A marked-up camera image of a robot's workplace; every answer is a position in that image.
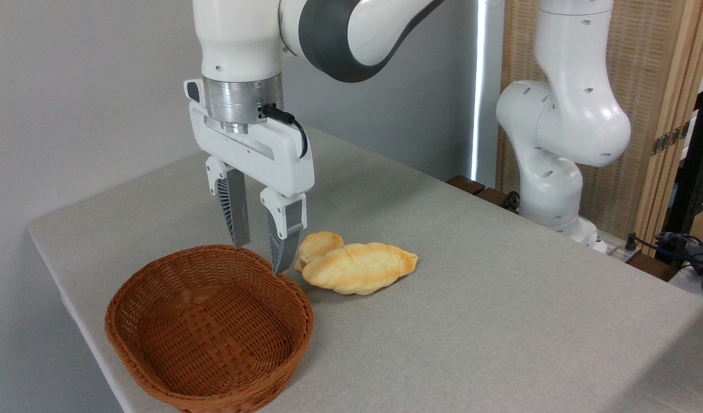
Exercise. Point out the black upright stand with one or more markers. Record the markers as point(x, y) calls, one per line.
point(692, 160)

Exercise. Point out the grey tablecloth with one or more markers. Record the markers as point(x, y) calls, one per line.
point(472, 315)

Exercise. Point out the brass screen hinge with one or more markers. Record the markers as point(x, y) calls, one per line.
point(670, 137)

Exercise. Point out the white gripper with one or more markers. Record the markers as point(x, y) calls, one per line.
point(253, 152)

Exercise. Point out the wooden rattan folding screen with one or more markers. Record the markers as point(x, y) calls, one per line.
point(644, 69)

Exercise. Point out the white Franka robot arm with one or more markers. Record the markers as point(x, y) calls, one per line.
point(563, 115)

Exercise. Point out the long braided bread loaf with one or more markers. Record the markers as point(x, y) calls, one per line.
point(357, 267)

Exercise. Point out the small round bread roll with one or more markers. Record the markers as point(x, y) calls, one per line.
point(319, 244)

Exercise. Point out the dark brown wooden board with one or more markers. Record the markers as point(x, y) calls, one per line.
point(466, 184)

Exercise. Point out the brown wicker basket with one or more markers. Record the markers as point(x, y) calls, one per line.
point(213, 321)

